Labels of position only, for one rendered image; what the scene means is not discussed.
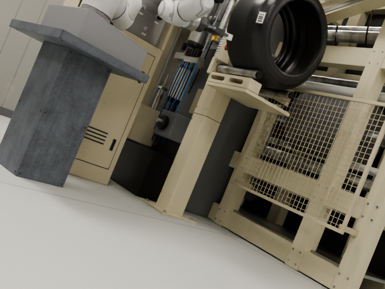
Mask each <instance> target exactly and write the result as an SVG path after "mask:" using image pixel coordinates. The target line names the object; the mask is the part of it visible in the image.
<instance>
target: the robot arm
mask: <svg viewBox="0 0 385 289"><path fill-rule="evenodd" d="M213 7H214V0H179V1H177V0H175V1H173V0H163V1H161V3H160V5H159V7H158V15H159V17H160V18H161V19H163V20H164V21H166V22H168V23H169V24H172V25H174V26H178V27H183V28H185V29H188V30H190V31H197V32H202V31H205V32H208V33H211V34H213V35H216V36H220V37H222V38H225V39H227V40H229V41H231V40H232V38H233V35H232V34H229V33H227V32H225V30H222V29H221V28H219V27H217V26H216V25H214V26H213V25H211V24H210V23H207V22H206V19H205V18H204V16H205V15H207V14H208V13H209V12H211V10H212V9H213ZM81 8H86V9H91V10H92V11H94V12H95V13H96V14H98V15H99V16H100V17H102V18H103V19H105V20H106V21H107V22H109V23H110V24H111V25H113V26H114V27H115V28H117V29H118V30H126V29H128V28H129V27H130V26H131V25H132V24H133V22H134V20H135V17H136V15H137V14H138V12H139V10H140V9H141V8H142V0H84V1H83V3H82V5H81Z"/></svg>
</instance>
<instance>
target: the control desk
mask: <svg viewBox="0 0 385 289"><path fill-rule="evenodd" d="M83 1H84V0H65V2H64V4H63V6H71V7H81V5H82V4H83ZM161 1H163V0H142V8H141V9H140V10H139V12H138V14H137V15H136V17H135V20H134V22H133V24H132V25H131V26H130V27H129V28H128V29H126V30H120V31H121V32H122V33H124V34H125V35H126V36H128V37H129V38H130V39H132V40H133V41H135V42H136V43H137V44H139V45H140V46H141V47H143V48H144V49H145V50H147V51H148V52H147V54H146V57H145V59H144V61H143V63H142V66H141V68H140V71H141V72H143V73H145V74H147V75H149V76H150V77H149V79H148V81H147V83H142V82H139V81H136V80H132V79H129V78H126V77H123V76H119V75H115V74H113V73H111V74H110V75H109V78H108V81H107V83H106V85H105V88H104V90H103V92H102V95H101V98H100V100H99V102H98V105H97V107H96V109H95V112H94V114H93V116H92V119H91V122H90V124H89V126H88V129H87V131H86V133H85V135H84V138H83V140H82V142H81V145H80V148H79V150H78V152H77V155H76V157H75V159H74V162H73V165H72V167H71V169H70V172H69V174H71V175H75V176H78V177H81V178H84V179H88V180H90V181H94V182H97V183H100V184H103V185H107V184H108V182H109V179H110V177H111V175H112V172H113V170H114V168H115V165H116V162H117V160H118V158H119V155H120V153H121V151H122V148H123V146H124V144H125V141H126V138H127V136H128V134H129V131H130V129H131V127H132V124H133V121H134V120H135V117H136V114H137V112H138V110H139V107H140V105H141V103H142V100H143V98H144V95H145V93H146V91H147V88H148V86H149V84H150V81H151V79H152V76H153V74H154V72H155V69H156V66H157V64H158V62H159V59H160V57H161V55H162V52H163V50H164V48H165V46H166V43H167V41H168V38H169V36H170V34H171V31H172V29H173V27H174V26H173V25H172V24H169V23H168V22H166V21H164V20H163V19H161V18H160V17H159V15H158V7H159V5H160V3H161Z"/></svg>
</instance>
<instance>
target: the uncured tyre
mask: <svg viewBox="0 0 385 289"><path fill-rule="evenodd" d="M260 11H262V12H266V15H265V18H264V21H263V23H262V24H260V23H256V20H257V17H258V13H259V12H260ZM278 13H279V14H280V16H281V19H282V23H283V26H284V40H283V43H282V47H281V50H280V52H279V54H278V56H277V58H276V59H275V60H274V59H273V56H272V52H271V48H270V35H271V31H272V26H273V23H274V20H275V19H276V17H277V14H278ZM227 33H229V34H232V35H233V38H232V40H231V41H229V40H226V45H227V52H228V55H229V59H230V62H231V64H232V66H233V67H236V68H244V69H252V70H257V71H261V72H262V77H261V78H260V79H253V80H255V81H257V82H258V83H260V84H262V87H265V88H271V89H277V90H286V89H292V88H296V87H298V86H300V85H301V84H303V83H305V82H306V81H307V80H308V79H309V78H310V77H311V76H312V75H313V73H314V72H315V70H316V69H317V67H318V66H319V65H320V63H321V61H322V59H323V56H324V53H325V49H326V46H327V39H328V25H327V19H326V16H325V12H324V9H323V7H322V5H321V3H320V1H319V0H239V1H238V2H237V4H236V5H235V7H234V9H233V11H232V13H231V16H230V18H229V23H228V26H227ZM235 65H237V66H235ZM238 66H242V67H238Z"/></svg>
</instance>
